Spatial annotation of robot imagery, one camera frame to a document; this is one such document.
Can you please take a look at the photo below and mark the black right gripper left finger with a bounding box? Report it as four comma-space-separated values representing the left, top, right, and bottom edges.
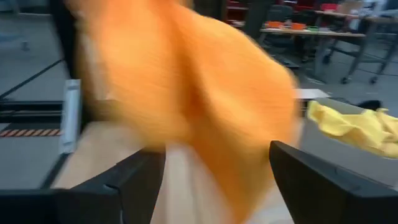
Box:
0, 147, 166, 224

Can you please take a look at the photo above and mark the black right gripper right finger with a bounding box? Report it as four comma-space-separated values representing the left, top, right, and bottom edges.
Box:
269, 139, 398, 224

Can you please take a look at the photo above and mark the yellow microfiber towel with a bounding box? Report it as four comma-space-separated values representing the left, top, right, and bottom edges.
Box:
307, 100, 398, 159

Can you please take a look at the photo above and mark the orange microfiber towel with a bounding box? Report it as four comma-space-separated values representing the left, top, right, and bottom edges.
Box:
64, 0, 302, 223

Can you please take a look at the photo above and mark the grey storage bin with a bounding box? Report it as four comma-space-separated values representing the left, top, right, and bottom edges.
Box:
298, 96, 398, 188

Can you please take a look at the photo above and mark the black hazard-striped floor mat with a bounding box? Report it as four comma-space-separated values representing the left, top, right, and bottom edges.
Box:
0, 100, 65, 138

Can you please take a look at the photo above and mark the grey-legged work table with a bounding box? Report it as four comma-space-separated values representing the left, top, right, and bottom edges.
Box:
259, 9, 398, 86

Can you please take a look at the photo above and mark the black office chair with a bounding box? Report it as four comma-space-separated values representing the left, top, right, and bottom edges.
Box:
266, 4, 295, 48

